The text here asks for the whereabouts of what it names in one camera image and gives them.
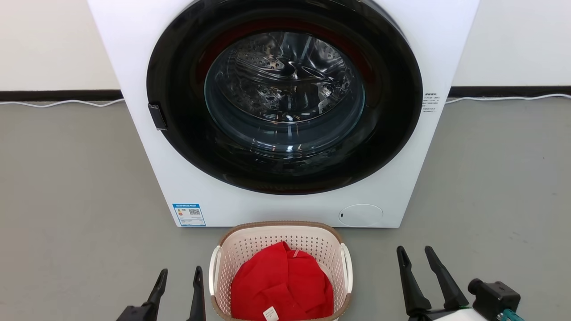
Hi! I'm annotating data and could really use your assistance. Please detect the small printed text sticker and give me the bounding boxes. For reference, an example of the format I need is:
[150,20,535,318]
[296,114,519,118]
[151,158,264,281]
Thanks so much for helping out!
[422,92,440,113]

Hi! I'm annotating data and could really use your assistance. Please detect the black washer door handle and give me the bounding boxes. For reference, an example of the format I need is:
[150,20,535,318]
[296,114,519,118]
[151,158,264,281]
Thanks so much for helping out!
[148,103,168,131]

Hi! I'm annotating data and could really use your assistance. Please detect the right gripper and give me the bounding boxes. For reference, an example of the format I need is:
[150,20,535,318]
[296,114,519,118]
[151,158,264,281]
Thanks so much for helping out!
[397,246,485,321]

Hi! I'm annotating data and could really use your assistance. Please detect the blue energy label sticker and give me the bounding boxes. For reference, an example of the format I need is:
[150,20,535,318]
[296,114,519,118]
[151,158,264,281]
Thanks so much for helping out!
[172,203,207,227]

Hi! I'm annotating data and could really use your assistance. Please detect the round white filter cover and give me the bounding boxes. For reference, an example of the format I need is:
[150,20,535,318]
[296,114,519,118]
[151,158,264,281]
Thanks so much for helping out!
[339,204,384,227]

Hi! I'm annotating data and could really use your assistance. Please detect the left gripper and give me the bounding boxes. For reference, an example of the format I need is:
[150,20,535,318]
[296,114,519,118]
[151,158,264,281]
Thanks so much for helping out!
[116,266,207,321]

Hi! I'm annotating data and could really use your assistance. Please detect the steel washer drum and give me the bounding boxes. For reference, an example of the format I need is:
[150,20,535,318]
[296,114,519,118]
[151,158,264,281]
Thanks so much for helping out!
[204,31,365,154]

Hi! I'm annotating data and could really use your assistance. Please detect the white front-load washing machine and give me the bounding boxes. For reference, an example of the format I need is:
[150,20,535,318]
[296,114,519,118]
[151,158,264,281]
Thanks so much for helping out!
[87,0,480,228]

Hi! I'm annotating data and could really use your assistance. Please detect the white perforated laundry basket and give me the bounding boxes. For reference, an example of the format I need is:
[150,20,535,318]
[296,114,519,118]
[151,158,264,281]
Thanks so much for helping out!
[209,221,353,321]

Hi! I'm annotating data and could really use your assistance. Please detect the red garment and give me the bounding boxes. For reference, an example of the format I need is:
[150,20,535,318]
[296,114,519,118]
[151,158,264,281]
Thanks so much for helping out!
[231,241,334,321]

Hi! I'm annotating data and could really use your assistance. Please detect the round black glass washer door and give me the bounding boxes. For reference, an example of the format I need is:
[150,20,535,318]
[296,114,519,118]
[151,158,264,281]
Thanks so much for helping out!
[146,0,423,195]

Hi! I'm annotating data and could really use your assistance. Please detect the white floor cable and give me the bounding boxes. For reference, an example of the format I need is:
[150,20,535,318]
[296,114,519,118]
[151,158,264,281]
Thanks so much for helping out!
[445,93,571,105]
[0,99,125,108]

